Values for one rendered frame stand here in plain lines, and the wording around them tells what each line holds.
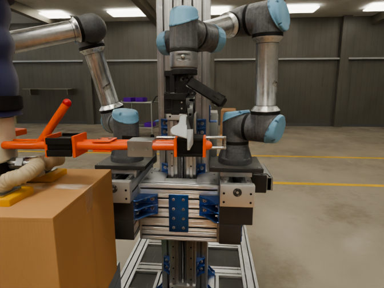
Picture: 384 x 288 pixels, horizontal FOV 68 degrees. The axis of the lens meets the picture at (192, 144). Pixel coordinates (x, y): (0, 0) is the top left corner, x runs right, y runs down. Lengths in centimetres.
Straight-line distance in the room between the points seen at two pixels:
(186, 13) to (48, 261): 67
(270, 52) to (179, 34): 48
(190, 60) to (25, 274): 64
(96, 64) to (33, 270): 90
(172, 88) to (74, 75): 1193
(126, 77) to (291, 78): 638
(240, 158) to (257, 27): 52
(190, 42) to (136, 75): 1097
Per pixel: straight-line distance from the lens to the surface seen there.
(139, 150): 77
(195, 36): 77
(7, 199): 83
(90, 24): 127
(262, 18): 115
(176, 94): 74
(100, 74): 139
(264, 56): 114
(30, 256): 79
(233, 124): 120
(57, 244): 75
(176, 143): 74
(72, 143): 82
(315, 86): 1185
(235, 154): 122
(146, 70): 1161
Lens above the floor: 135
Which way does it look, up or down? 11 degrees down
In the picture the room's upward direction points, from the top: straight up
